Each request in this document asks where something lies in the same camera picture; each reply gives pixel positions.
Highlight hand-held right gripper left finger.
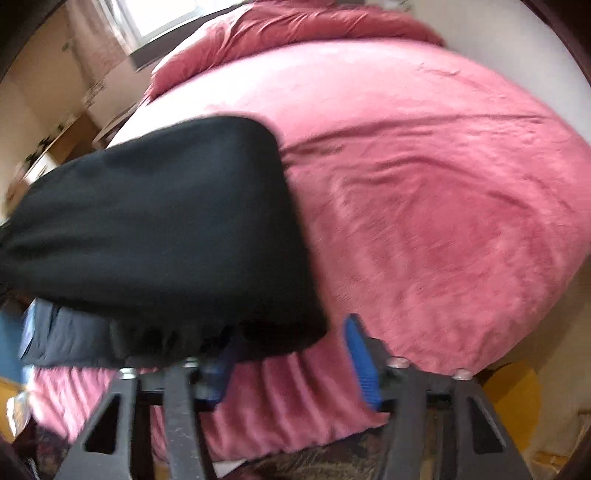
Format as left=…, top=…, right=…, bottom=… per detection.
left=55, top=332, right=247, bottom=480

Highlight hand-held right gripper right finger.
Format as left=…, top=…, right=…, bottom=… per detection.
left=344, top=315, right=525, bottom=480

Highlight black embroidered pants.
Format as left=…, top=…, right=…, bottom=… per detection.
left=0, top=115, right=330, bottom=370

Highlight dark patterned rug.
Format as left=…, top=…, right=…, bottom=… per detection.
left=217, top=427, right=400, bottom=480

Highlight yellow stool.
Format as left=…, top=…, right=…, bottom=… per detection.
left=478, top=362, right=544, bottom=446

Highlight pink plush bed sheet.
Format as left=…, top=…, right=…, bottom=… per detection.
left=28, top=39, right=591, bottom=462

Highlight blue and white chair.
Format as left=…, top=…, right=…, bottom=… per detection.
left=0, top=300, right=37, bottom=386

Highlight wooden desk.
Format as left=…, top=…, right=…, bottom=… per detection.
left=7, top=113, right=100, bottom=199

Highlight red velvet duvet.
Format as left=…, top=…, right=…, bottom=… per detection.
left=148, top=0, right=448, bottom=95

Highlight floral patterned curtain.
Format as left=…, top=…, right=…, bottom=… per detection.
left=65, top=0, right=139, bottom=100

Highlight bright window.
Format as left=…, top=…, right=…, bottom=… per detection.
left=115, top=0, right=247, bottom=49

